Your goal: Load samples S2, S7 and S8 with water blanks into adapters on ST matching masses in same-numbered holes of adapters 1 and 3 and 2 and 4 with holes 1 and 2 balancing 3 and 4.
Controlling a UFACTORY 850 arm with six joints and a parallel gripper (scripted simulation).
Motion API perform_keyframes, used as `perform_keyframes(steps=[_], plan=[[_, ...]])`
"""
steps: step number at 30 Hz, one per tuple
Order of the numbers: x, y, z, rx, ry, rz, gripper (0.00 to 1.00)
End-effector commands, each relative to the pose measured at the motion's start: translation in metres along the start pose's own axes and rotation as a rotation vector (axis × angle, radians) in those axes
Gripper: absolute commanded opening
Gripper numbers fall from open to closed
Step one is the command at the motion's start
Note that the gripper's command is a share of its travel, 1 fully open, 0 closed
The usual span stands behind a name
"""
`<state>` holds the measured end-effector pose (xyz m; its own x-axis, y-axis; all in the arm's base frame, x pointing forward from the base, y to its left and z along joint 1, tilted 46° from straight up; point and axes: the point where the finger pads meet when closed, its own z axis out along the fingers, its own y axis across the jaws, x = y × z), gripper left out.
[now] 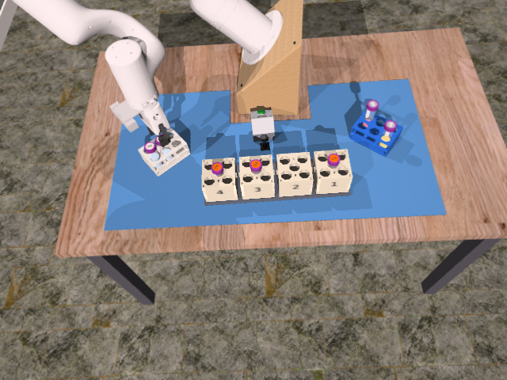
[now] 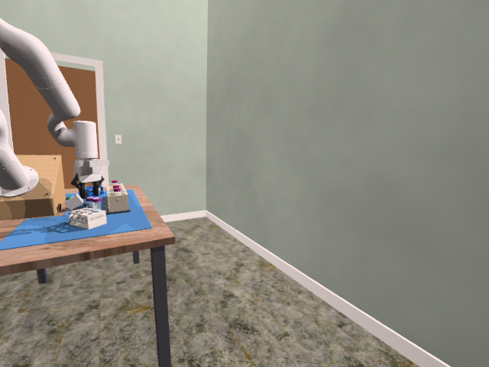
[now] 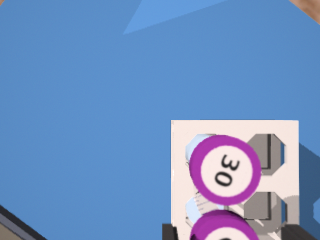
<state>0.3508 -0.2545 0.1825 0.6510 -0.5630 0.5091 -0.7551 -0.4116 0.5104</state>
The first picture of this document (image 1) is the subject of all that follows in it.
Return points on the blue bench mat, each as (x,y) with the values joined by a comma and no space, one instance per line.
(399,185)

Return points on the cream tube rack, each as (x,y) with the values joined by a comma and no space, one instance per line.
(182,152)

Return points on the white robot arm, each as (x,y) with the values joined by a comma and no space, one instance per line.
(133,68)

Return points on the beige bucket adapter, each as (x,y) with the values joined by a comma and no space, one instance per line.
(327,180)
(294,174)
(257,186)
(220,188)

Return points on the blue tube rack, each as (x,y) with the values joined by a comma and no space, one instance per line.
(361,133)

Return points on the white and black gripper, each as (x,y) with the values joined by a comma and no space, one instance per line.
(155,119)

